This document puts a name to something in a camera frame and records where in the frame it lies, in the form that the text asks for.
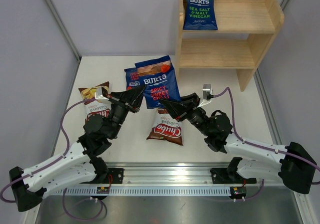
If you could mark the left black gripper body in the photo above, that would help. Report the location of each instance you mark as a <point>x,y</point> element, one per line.
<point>117,115</point>

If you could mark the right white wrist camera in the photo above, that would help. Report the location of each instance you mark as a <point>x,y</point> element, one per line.
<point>207,95</point>

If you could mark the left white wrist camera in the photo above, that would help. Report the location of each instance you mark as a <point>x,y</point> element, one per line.
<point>102,95</point>

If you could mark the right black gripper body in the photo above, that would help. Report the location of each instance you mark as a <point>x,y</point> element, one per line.
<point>199,119</point>

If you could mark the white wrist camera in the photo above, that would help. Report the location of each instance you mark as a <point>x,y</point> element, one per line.
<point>102,95</point>
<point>207,95</point>

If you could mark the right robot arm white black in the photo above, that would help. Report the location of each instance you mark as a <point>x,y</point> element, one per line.
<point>291,164</point>

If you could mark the wooden two-tier shelf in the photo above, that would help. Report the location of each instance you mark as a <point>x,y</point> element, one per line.
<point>246,30</point>

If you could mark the blue Burts sea salt bag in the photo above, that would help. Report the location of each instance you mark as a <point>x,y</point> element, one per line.
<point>200,15</point>

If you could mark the large Chuba cassava chips bag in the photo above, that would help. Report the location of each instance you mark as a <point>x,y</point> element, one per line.
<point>166,128</point>

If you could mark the blue burts chilli bag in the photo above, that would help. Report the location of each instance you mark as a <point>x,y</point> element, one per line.
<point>132,78</point>
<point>159,77</point>

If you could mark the left Chuba cassava chips bag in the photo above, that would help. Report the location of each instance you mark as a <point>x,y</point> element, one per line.
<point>94,107</point>

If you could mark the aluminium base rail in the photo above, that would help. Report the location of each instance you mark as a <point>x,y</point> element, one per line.
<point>159,180</point>

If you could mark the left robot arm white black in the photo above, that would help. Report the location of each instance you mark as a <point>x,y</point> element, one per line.
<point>80,162</point>

